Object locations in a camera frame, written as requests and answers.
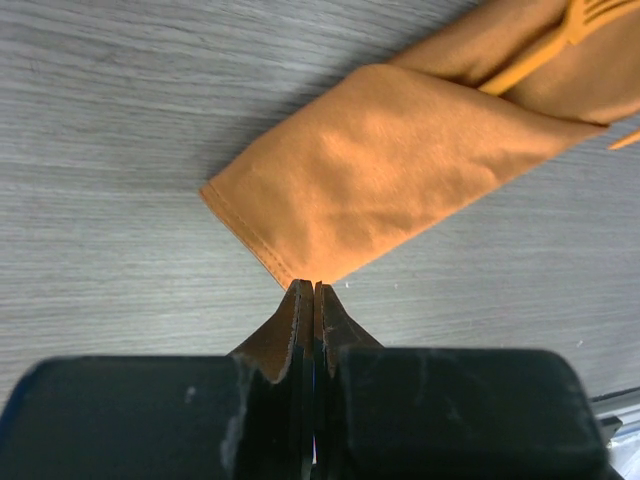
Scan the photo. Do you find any orange plastic spoon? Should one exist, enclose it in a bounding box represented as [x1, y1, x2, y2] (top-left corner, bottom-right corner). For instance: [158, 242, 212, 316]
[608, 130, 640, 150]

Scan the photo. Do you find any orange plastic fork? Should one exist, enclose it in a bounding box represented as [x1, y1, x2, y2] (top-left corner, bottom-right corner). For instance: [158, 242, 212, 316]
[479, 0, 639, 96]

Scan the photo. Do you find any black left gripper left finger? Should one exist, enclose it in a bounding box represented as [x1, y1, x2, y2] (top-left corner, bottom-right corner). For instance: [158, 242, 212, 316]
[1, 280, 314, 479]

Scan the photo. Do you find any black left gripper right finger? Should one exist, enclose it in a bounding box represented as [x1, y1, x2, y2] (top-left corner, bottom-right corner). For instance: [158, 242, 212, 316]
[313, 284, 617, 479]

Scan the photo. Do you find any orange satin napkin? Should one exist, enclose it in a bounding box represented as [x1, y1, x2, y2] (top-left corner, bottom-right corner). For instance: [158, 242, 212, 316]
[201, 1, 639, 286]

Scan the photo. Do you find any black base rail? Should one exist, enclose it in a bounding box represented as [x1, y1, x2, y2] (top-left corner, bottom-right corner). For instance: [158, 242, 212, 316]
[592, 388, 639, 452]

